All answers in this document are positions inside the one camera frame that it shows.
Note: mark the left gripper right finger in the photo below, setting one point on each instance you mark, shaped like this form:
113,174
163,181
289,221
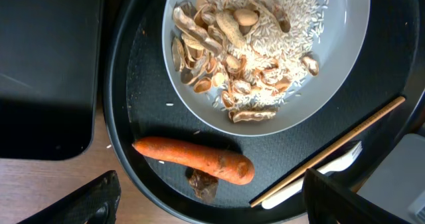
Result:
328,202

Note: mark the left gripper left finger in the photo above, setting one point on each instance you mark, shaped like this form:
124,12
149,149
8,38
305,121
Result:
95,202

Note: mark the white plastic fork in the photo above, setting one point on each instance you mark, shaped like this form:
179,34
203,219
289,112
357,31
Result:
342,161

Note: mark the orange carrot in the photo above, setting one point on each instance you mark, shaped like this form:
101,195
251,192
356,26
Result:
223,164

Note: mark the wooden chopstick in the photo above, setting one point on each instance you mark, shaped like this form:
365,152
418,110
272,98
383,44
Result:
329,150

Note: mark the grey plate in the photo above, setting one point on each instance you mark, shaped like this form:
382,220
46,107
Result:
345,27

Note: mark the peanut shells and rice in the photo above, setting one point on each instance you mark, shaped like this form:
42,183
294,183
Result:
252,51

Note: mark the brown walnut shell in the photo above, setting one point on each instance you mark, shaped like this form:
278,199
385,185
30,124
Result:
203,184

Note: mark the black round tray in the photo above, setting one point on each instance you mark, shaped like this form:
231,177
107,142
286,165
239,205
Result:
139,101

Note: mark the black rectangular tray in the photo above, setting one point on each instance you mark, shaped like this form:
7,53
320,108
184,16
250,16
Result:
49,76

